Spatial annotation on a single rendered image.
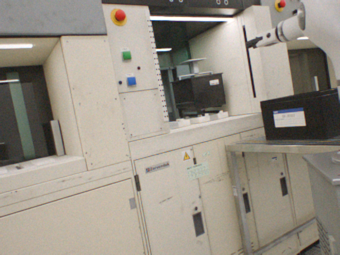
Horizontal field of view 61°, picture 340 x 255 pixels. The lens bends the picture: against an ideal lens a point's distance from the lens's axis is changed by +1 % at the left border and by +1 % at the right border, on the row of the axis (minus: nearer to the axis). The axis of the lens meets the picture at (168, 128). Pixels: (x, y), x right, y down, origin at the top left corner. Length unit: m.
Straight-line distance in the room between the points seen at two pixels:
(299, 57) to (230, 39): 1.13
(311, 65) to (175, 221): 2.00
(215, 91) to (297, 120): 0.57
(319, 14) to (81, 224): 0.93
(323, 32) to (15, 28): 0.88
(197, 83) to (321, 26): 0.91
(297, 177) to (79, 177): 1.20
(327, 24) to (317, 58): 2.18
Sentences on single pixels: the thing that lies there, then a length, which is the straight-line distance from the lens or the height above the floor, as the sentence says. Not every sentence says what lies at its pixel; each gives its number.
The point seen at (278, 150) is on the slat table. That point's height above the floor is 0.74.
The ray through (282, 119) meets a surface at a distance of 1.25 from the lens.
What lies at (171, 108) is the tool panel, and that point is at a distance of 2.26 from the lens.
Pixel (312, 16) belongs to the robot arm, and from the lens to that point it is 0.77.
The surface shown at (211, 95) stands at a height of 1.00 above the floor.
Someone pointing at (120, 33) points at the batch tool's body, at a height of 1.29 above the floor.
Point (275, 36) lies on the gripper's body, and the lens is 1.28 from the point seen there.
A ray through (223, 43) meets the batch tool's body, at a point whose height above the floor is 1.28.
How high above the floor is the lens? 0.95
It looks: 3 degrees down
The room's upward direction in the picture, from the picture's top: 10 degrees counter-clockwise
